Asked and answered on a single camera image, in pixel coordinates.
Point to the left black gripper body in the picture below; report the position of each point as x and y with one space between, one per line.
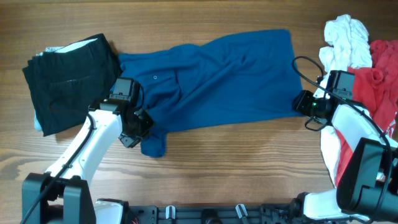
143 122

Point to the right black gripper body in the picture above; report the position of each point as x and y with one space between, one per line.
308 105

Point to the blue polo shirt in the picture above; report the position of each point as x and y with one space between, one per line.
237 78

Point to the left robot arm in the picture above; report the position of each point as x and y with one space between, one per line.
62 194

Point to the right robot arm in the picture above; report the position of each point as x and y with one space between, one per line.
365 188

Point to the red t-shirt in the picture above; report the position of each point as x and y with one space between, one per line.
374 67

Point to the white t-shirt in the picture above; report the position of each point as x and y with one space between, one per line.
342 34

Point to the folded black garment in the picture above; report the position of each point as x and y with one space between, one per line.
63 85

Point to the white garment under black stack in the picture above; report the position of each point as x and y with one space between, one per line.
61 49

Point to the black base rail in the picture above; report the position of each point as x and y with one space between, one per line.
263 214

